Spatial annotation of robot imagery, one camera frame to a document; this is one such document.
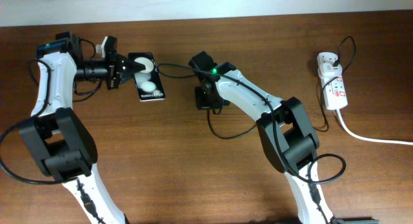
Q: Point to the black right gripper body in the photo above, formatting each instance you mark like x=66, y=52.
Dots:
x=202, y=100

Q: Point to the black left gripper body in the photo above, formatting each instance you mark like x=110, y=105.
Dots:
x=112, y=71

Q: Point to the black smartphone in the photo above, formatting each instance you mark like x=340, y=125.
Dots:
x=148, y=83

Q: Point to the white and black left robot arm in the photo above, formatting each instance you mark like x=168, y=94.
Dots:
x=59, y=143

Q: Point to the white charger plug adapter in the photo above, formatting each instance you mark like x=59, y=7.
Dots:
x=329, y=70

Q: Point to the white power strip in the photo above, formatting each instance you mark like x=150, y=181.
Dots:
x=333, y=87

